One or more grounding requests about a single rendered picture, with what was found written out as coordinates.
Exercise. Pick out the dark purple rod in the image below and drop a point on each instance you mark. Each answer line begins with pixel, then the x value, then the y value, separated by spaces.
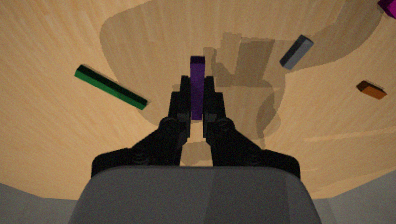
pixel 197 74

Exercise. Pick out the orange-brown rectangular bar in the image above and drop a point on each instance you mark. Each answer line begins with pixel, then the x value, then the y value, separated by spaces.
pixel 371 90

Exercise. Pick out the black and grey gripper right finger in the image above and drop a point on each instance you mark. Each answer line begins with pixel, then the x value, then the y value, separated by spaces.
pixel 231 148

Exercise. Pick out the dark grey rectangular rod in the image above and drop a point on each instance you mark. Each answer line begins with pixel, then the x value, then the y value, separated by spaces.
pixel 296 52

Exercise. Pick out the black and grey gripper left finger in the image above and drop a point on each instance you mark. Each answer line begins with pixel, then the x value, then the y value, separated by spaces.
pixel 163 147

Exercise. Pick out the green rod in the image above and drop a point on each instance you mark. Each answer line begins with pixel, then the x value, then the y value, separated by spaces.
pixel 110 87

